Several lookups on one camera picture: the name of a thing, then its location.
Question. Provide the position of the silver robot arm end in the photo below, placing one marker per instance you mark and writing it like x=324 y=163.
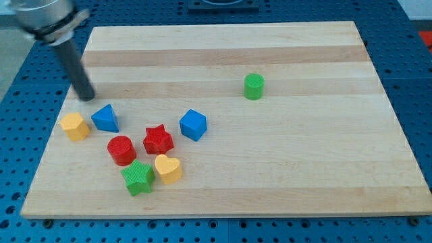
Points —
x=51 y=21

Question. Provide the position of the blue triangle block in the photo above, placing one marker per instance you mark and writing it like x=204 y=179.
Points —
x=105 y=119

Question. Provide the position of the yellow hexagon block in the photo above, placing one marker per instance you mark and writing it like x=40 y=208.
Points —
x=75 y=127

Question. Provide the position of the blue cube block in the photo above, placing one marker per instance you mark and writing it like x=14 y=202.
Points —
x=193 y=125

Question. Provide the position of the green cylinder block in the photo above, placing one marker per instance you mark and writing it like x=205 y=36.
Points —
x=253 y=86

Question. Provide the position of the wooden board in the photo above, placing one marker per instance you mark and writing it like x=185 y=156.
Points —
x=322 y=141

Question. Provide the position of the red star block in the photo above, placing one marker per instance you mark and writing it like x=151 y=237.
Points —
x=157 y=140

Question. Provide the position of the yellow heart block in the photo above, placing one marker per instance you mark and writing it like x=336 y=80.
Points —
x=168 y=168

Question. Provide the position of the green star block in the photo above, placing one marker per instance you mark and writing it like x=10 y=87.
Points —
x=138 y=177

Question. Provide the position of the red cylinder block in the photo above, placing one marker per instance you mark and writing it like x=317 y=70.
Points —
x=122 y=150

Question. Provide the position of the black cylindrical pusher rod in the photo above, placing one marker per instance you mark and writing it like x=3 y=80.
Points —
x=70 y=60

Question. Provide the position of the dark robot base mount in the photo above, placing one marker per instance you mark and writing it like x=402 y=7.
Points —
x=222 y=5

